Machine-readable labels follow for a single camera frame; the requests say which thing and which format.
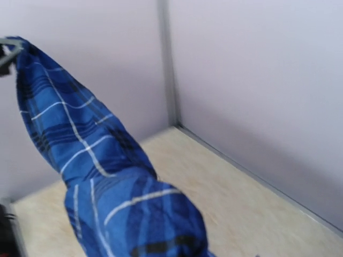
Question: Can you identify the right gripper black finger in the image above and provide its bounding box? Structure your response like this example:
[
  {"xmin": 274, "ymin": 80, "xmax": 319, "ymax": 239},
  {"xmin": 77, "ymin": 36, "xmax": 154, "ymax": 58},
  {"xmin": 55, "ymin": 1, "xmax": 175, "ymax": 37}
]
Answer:
[{"xmin": 1, "ymin": 198, "xmax": 27, "ymax": 257}]

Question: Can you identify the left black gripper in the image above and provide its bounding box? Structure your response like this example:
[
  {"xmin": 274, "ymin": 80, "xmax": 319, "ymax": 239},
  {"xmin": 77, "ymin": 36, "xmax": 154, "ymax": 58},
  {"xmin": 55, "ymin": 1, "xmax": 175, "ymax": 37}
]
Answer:
[{"xmin": 0, "ymin": 38, "xmax": 23, "ymax": 77}]

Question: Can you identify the blue plaid long sleeve shirt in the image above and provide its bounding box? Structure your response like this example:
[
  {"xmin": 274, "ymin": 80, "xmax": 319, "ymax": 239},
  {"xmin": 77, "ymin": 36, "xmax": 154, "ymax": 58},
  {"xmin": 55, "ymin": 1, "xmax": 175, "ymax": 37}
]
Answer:
[{"xmin": 15, "ymin": 39, "xmax": 211, "ymax": 256}]

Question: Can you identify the left aluminium frame post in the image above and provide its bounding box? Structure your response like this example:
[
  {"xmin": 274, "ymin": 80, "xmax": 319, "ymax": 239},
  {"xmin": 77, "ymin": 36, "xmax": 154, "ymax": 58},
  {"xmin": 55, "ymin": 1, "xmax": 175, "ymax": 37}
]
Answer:
[{"xmin": 156, "ymin": 1, "xmax": 181, "ymax": 127}]

